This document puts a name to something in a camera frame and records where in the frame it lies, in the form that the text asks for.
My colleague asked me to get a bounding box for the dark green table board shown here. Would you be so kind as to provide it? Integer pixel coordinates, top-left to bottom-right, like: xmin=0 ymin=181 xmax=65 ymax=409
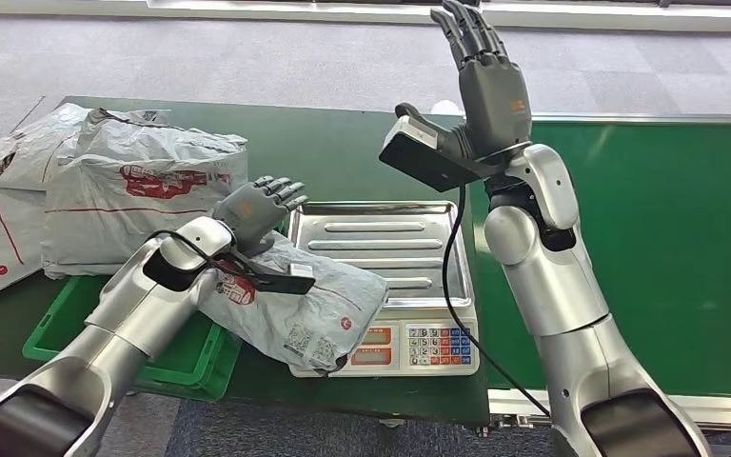
xmin=0 ymin=95 xmax=491 ymax=427

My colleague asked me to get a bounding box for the white electronic scale steel pan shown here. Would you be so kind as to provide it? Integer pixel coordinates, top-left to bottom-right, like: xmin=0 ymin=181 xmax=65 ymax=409
xmin=287 ymin=200 xmax=482 ymax=380

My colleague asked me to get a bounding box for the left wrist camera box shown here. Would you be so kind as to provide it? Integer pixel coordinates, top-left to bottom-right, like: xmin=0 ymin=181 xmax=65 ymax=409
xmin=217 ymin=250 xmax=316 ymax=296

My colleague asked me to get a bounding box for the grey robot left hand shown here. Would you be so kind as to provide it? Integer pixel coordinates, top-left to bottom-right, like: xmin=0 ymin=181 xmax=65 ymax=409
xmin=212 ymin=175 xmax=309 ymax=257

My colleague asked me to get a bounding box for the small grey courier bag package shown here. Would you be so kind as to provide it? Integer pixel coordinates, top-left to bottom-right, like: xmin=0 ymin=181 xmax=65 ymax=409
xmin=198 ymin=230 xmax=390 ymax=374

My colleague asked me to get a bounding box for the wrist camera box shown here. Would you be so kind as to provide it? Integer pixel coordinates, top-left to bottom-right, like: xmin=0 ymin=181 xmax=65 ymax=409
xmin=378 ymin=115 xmax=512 ymax=193
xmin=217 ymin=250 xmax=316 ymax=296

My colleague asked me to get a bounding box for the green conveyor belt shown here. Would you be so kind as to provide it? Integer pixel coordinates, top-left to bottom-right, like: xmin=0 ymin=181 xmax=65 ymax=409
xmin=469 ymin=121 xmax=731 ymax=399

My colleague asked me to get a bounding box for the thin grey rod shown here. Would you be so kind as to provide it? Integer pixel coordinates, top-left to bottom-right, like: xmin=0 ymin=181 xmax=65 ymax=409
xmin=10 ymin=95 xmax=47 ymax=133

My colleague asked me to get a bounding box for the large grey courier bag package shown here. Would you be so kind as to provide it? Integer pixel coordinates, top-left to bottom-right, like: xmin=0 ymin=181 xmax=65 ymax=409
xmin=40 ymin=108 xmax=250 ymax=280

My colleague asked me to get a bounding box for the green plastic crate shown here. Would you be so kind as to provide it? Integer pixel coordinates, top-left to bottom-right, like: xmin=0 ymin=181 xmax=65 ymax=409
xmin=22 ymin=217 xmax=289 ymax=404

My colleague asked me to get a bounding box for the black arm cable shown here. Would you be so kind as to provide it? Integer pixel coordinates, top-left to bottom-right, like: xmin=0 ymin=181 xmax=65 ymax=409
xmin=441 ymin=184 xmax=553 ymax=419
xmin=143 ymin=229 xmax=260 ymax=279

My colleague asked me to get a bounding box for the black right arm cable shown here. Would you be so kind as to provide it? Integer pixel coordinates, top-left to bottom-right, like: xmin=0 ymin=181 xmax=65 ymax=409
xmin=441 ymin=184 xmax=553 ymax=419

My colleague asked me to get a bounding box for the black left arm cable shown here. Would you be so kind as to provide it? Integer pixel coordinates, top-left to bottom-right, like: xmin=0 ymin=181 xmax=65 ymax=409
xmin=143 ymin=229 xmax=260 ymax=279

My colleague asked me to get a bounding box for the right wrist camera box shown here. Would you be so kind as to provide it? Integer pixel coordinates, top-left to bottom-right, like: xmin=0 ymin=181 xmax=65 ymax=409
xmin=378 ymin=115 xmax=512 ymax=193

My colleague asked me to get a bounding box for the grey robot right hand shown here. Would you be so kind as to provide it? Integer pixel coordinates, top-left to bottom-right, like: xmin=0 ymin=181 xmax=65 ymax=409
xmin=395 ymin=0 xmax=534 ymax=160

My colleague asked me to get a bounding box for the grey package with black print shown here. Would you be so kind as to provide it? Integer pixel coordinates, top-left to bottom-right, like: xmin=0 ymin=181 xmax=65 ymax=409
xmin=0 ymin=102 xmax=92 ymax=192

